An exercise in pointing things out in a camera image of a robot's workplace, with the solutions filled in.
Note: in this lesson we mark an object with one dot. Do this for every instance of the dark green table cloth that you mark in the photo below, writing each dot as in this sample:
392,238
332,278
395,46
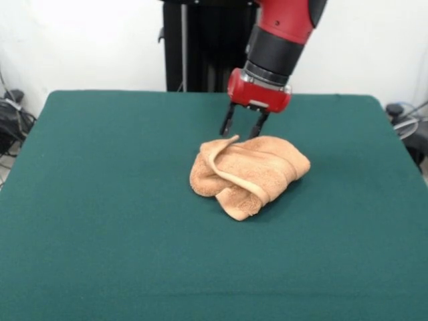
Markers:
100,200

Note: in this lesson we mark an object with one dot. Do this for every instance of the black stand base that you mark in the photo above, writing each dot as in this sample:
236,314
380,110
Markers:
14,95
394,108

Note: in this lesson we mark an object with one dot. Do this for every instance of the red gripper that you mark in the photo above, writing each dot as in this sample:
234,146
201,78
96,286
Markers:
257,95

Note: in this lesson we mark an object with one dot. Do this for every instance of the peach terry towel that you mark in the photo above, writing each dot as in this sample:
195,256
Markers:
254,167

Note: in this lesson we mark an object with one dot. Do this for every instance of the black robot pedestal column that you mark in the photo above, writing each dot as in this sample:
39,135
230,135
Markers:
200,47

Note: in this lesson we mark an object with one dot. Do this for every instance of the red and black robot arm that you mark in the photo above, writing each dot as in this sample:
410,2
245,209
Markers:
284,33

